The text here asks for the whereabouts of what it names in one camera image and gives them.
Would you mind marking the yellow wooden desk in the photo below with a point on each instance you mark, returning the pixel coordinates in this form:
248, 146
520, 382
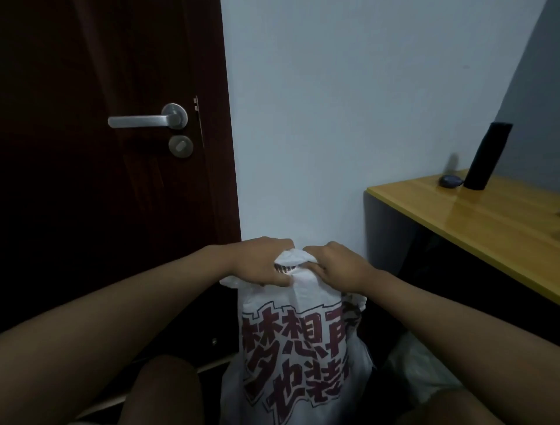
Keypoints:
490, 223

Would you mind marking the person's right leg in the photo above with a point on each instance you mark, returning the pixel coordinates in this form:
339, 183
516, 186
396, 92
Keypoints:
455, 409

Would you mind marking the silver round door lock knob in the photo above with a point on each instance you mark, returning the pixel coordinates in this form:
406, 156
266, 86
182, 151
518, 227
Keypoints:
181, 146

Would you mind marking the dark brown wooden door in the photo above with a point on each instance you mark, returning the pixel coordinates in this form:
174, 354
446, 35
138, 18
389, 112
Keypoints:
87, 197

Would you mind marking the person's left hand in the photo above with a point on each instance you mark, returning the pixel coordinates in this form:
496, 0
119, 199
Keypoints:
251, 260

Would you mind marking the person's left thumb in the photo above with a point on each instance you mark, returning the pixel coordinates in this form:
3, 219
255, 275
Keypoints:
280, 279

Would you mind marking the person's right hand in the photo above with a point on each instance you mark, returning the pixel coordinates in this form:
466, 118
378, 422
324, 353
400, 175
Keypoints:
343, 267

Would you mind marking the plain white plastic bag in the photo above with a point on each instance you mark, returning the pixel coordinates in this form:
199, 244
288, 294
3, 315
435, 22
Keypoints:
420, 367

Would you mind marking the person's right thumb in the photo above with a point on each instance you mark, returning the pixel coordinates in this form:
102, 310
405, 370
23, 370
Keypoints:
316, 268

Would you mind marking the person's leg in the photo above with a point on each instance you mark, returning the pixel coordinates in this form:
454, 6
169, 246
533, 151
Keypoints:
162, 394
455, 409

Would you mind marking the metal door latch plate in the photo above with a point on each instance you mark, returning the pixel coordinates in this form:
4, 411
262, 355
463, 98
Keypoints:
198, 122

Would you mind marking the person's right forearm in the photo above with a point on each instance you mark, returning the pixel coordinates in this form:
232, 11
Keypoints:
472, 341

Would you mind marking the person's left forearm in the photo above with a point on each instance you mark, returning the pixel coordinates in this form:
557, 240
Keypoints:
109, 332

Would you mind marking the tall black cylinder bottle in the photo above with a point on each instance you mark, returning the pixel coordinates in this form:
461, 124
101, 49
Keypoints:
486, 157

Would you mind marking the small black oval case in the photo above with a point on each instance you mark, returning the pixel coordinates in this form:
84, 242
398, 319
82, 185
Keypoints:
451, 181

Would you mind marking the white red-printed plastic bag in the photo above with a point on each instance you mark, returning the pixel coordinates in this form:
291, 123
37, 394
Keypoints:
297, 350

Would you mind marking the person's left leg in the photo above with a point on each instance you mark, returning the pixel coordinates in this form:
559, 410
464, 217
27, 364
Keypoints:
162, 394

